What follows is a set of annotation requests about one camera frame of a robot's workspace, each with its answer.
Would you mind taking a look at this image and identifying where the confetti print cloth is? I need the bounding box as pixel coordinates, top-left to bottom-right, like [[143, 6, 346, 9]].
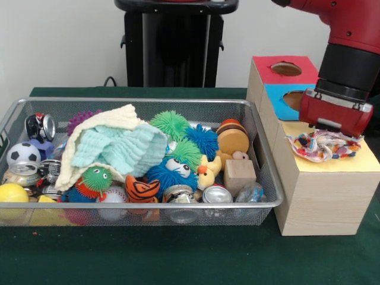
[[286, 129, 365, 163]]

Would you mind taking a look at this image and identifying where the yellow plush duck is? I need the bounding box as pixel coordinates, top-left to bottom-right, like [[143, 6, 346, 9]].
[[196, 154, 223, 191]]

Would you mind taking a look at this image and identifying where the wooden box with three holes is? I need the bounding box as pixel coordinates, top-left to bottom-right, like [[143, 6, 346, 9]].
[[246, 55, 380, 237]]

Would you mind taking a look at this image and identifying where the green spiky ball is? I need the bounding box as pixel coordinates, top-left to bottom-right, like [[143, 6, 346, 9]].
[[149, 110, 191, 141]]

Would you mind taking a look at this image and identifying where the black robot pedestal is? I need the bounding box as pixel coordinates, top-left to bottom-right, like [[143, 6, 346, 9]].
[[114, 0, 240, 88]]

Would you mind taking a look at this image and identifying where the toy burger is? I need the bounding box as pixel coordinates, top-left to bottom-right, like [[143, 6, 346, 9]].
[[216, 118, 251, 156]]

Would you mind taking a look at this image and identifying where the blue furry monster toy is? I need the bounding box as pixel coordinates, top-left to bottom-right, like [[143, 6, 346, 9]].
[[146, 157, 199, 202]]

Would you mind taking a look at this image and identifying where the plain wooden cube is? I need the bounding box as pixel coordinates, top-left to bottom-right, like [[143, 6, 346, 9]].
[[223, 159, 257, 197]]

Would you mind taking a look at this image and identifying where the blue spiky ball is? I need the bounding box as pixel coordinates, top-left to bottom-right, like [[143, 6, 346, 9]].
[[184, 123, 220, 162]]

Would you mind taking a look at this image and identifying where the light blue muslin cloth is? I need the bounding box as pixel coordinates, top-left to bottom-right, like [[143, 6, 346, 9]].
[[71, 123, 169, 178]]

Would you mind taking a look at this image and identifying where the cream muslin cloth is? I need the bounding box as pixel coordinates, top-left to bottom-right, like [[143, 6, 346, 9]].
[[55, 103, 143, 192]]

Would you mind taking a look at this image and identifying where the yellow tennis ball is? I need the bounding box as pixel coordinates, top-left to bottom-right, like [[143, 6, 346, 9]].
[[0, 183, 30, 203]]

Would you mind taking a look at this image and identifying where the orange tiger striped toy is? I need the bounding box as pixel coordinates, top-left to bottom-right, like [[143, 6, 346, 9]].
[[125, 174, 161, 203]]

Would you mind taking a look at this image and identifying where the dark green table cloth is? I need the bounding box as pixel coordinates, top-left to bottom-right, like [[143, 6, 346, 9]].
[[0, 86, 380, 285]]

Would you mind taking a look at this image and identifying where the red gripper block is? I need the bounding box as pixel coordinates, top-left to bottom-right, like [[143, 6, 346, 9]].
[[299, 88, 374, 138]]

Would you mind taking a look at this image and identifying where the black and white soccer ball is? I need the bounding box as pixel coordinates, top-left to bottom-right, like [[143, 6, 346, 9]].
[[6, 142, 42, 169]]

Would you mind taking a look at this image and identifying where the green spiky monster toy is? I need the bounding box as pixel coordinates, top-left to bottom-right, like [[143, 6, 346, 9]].
[[62, 165, 113, 203]]

